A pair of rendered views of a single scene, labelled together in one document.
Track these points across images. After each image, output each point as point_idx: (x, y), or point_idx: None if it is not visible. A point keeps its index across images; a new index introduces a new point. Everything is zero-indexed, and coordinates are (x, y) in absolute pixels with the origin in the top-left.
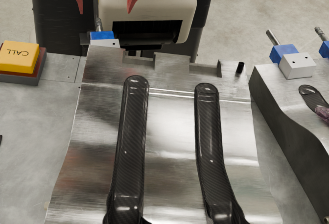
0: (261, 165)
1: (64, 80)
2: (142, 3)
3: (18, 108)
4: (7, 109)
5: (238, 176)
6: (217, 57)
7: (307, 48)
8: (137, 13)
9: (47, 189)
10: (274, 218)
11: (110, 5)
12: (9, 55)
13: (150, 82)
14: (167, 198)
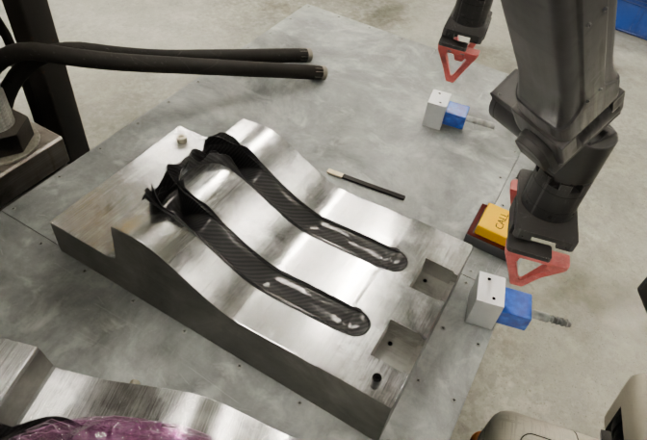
0: (254, 402)
1: (466, 266)
2: (642, 437)
3: (434, 220)
4: (436, 212)
5: (225, 278)
6: None
7: None
8: (630, 438)
9: None
10: (154, 242)
11: (634, 385)
12: (499, 214)
13: (390, 272)
14: (231, 192)
